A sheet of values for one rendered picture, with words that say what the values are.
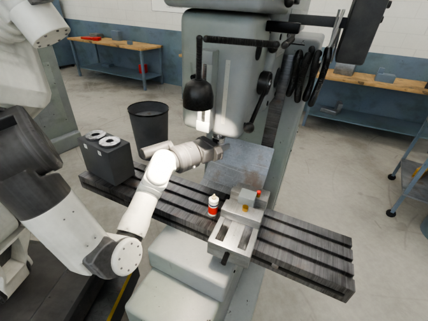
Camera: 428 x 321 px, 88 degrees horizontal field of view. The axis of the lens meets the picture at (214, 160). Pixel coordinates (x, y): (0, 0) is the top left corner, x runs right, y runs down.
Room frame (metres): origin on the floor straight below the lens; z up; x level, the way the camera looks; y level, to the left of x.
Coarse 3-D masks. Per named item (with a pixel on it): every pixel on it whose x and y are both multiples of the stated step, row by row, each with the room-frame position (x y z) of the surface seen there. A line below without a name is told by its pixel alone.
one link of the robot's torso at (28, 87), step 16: (0, 48) 0.40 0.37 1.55; (16, 48) 0.42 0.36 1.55; (32, 48) 0.46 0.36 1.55; (0, 64) 0.37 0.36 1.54; (16, 64) 0.40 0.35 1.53; (32, 64) 0.43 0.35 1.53; (0, 80) 0.35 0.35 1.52; (16, 80) 0.37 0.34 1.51; (32, 80) 0.40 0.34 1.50; (0, 96) 0.34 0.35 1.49; (16, 96) 0.36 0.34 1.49; (32, 96) 0.38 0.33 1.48; (48, 96) 0.42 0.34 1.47; (32, 112) 0.38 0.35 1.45
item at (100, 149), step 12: (96, 132) 0.93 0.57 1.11; (84, 144) 0.86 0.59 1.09; (96, 144) 0.85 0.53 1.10; (108, 144) 0.83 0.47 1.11; (120, 144) 0.86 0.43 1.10; (84, 156) 0.88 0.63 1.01; (96, 156) 0.83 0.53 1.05; (108, 156) 0.78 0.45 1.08; (120, 156) 0.83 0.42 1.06; (96, 168) 0.84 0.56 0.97; (108, 168) 0.79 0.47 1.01; (120, 168) 0.82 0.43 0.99; (132, 168) 0.88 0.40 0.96; (108, 180) 0.80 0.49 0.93; (120, 180) 0.81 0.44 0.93
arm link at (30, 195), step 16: (0, 144) 0.27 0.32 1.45; (16, 144) 0.28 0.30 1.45; (0, 160) 0.26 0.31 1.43; (16, 160) 0.26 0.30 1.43; (32, 160) 0.28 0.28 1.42; (0, 176) 0.25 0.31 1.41; (16, 176) 0.26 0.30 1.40; (32, 176) 0.27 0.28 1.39; (48, 176) 0.28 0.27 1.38; (0, 192) 0.24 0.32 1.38; (16, 192) 0.24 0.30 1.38; (32, 192) 0.25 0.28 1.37; (48, 192) 0.27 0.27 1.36; (64, 192) 0.29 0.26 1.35; (16, 208) 0.24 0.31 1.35; (32, 208) 0.24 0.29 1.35; (48, 208) 0.25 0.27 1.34
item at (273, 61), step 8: (272, 32) 0.75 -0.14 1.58; (280, 32) 0.76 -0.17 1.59; (272, 40) 0.75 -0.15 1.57; (280, 40) 0.78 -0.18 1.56; (280, 48) 0.81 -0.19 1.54; (272, 56) 0.75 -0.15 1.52; (280, 56) 0.84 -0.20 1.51; (264, 64) 0.75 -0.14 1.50; (272, 64) 0.75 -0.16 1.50; (280, 64) 0.88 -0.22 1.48; (272, 72) 0.75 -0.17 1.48; (272, 80) 0.78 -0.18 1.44; (272, 88) 0.81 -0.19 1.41; (272, 96) 0.84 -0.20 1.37; (264, 104) 0.75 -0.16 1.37
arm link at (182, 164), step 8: (160, 144) 0.58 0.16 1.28; (168, 144) 0.59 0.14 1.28; (144, 152) 0.54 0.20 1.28; (152, 152) 0.55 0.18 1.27; (176, 152) 0.56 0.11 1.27; (184, 152) 0.57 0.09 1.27; (176, 160) 0.55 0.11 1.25; (184, 160) 0.55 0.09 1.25; (176, 168) 0.54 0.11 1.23; (184, 168) 0.54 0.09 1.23
